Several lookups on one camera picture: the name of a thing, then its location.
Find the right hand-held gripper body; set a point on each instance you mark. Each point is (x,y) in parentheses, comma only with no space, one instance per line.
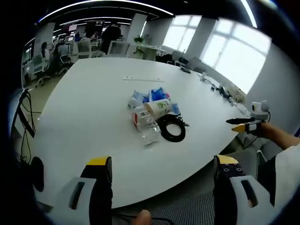
(259,114)

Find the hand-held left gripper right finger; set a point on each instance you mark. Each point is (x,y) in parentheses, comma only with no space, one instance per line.
(228,187)

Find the clear plastic bottle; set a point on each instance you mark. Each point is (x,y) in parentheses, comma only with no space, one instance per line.
(150,133)

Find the clear plastic box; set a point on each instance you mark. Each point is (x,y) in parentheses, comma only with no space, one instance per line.
(144,114)

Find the black round object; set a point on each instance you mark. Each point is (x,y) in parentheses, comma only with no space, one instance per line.
(38,173)

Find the white table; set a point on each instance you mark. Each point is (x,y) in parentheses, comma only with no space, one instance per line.
(98,112)

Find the person's left hand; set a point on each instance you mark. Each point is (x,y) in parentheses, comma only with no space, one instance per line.
(143,218)

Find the large window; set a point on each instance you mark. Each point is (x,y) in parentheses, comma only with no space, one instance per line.
(181,31)
(236,56)

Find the beige bag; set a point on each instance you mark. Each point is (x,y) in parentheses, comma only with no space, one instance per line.
(236,92)

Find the white office chair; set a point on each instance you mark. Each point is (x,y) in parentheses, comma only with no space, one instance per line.
(38,68)
(84,48)

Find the grey office chair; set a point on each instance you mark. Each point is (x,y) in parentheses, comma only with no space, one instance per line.
(249,147)

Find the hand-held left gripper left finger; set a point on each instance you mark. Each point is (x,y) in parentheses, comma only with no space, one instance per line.
(98,187)

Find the black phone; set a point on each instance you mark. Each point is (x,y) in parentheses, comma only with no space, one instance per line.
(185,69)

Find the person's white clothing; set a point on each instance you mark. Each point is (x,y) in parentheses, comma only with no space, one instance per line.
(289,185)

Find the white power strip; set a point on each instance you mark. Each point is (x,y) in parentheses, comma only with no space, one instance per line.
(143,78)

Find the red white tape roll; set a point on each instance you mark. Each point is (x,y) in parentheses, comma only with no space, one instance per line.
(135,118)

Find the small white bottle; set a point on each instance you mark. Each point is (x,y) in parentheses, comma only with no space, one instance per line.
(133,103)

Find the blue plastic bag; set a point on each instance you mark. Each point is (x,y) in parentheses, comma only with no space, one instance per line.
(157,95)

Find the green print paper cup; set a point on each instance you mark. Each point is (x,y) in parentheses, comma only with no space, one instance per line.
(159,107)

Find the green potted plant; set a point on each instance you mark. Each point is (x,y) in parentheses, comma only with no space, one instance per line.
(138,41)

